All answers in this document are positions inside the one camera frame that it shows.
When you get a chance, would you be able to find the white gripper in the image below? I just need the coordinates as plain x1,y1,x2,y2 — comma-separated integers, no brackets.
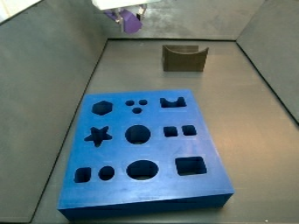
91,0,162,20

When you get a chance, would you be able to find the purple three prong object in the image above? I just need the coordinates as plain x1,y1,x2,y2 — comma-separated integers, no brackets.
104,9,143,34

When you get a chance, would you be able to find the black curved fixture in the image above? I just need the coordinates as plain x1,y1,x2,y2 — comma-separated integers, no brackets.
163,45,210,72

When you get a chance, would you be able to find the blue foam shape block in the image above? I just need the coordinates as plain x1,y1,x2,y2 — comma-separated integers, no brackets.
57,89,234,221

